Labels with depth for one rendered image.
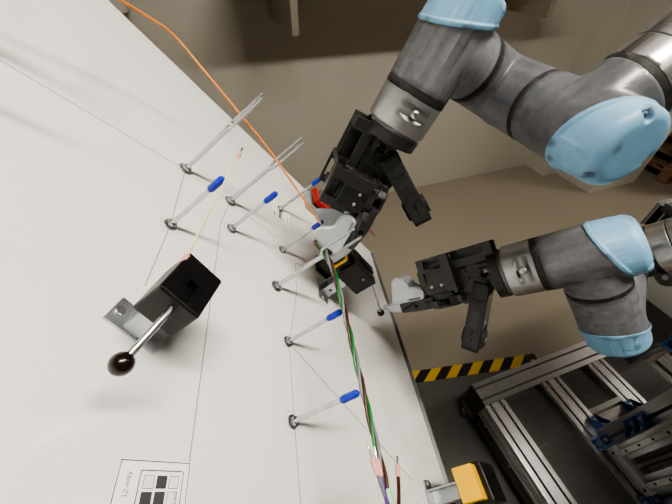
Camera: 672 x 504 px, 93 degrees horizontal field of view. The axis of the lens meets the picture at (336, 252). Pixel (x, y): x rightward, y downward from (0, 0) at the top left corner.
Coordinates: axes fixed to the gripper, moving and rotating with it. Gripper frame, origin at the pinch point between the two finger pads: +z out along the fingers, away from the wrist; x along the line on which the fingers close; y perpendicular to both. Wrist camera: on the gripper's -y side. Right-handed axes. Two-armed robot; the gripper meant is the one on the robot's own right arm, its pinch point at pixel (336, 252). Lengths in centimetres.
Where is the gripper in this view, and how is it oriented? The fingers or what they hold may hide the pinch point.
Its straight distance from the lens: 50.5
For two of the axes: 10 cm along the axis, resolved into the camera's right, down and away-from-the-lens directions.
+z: -4.5, 7.3, 5.1
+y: -8.9, -3.4, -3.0
